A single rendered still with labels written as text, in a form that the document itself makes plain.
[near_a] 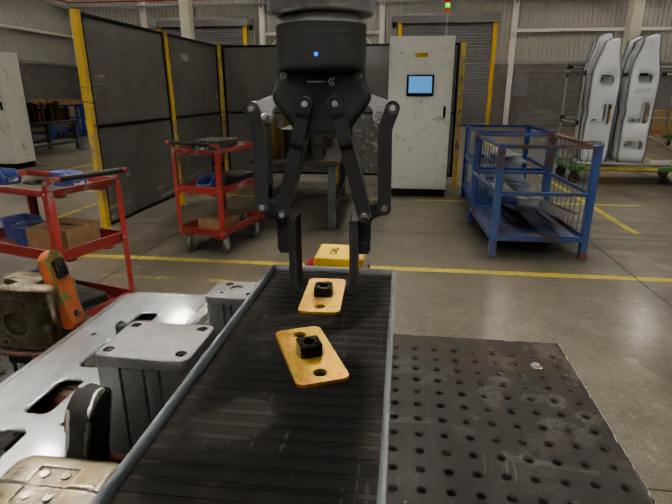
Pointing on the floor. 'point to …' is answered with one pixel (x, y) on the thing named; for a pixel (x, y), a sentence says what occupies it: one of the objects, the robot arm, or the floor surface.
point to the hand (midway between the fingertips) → (324, 255)
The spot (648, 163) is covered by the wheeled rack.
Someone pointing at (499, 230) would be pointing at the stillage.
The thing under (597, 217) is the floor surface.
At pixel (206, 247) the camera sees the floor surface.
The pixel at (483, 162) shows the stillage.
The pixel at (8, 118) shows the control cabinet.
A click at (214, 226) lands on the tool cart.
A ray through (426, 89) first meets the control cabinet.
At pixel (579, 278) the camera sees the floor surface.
